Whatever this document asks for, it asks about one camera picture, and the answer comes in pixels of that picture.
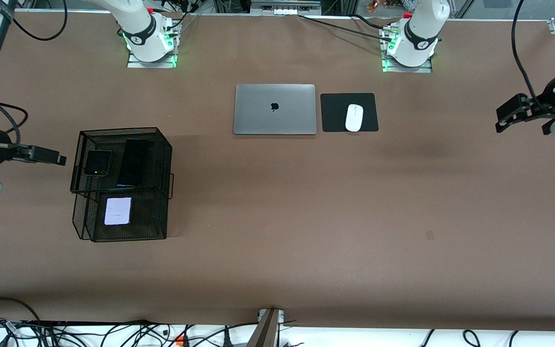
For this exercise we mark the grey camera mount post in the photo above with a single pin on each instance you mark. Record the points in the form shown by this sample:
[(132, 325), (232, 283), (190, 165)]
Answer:
[(268, 330)]

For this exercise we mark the long black smartphone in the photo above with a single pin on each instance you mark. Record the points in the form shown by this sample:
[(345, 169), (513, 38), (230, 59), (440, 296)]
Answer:
[(133, 164)]

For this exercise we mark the black mesh two-tier tray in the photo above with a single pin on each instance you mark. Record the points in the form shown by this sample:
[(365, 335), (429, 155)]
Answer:
[(152, 212)]

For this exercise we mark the grey closed laptop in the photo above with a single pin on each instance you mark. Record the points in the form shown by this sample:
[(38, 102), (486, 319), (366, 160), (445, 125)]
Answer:
[(258, 115)]

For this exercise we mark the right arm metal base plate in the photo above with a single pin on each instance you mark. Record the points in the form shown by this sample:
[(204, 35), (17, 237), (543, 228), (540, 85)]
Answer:
[(135, 64)]

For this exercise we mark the white lavender flip phone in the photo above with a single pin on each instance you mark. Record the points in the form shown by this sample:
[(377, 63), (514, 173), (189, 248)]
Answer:
[(118, 211)]

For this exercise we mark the white power strip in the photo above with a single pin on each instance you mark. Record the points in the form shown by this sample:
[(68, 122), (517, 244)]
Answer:
[(282, 9)]

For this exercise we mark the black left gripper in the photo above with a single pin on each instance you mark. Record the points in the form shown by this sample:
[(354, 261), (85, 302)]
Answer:
[(546, 102)]

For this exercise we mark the white computer mouse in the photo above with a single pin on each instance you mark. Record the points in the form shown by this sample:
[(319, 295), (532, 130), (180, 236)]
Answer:
[(354, 118)]

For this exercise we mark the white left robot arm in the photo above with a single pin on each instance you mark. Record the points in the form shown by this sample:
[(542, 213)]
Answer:
[(419, 29)]

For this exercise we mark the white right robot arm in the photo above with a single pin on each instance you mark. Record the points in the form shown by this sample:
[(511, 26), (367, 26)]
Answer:
[(140, 29)]

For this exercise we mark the black mouse pad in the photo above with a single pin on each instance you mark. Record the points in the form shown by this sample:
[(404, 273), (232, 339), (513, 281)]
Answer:
[(335, 115)]

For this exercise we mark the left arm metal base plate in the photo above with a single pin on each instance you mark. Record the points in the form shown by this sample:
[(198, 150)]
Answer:
[(427, 70)]

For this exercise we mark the small black flip phone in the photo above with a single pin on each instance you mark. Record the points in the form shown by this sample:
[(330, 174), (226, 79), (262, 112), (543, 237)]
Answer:
[(98, 163)]

